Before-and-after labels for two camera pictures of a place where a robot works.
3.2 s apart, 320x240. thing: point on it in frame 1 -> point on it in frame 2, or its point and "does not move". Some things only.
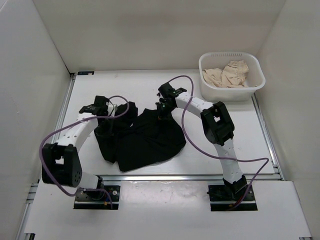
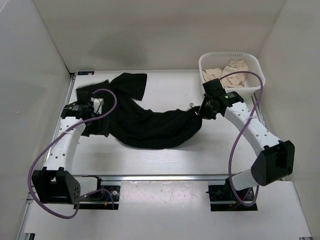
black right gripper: x=162 y=117 -> x=203 y=113
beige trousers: x=232 y=75 does not move
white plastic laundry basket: x=230 y=76 does not move
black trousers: x=135 y=140 -> x=132 y=123
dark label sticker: x=85 y=73 does not move
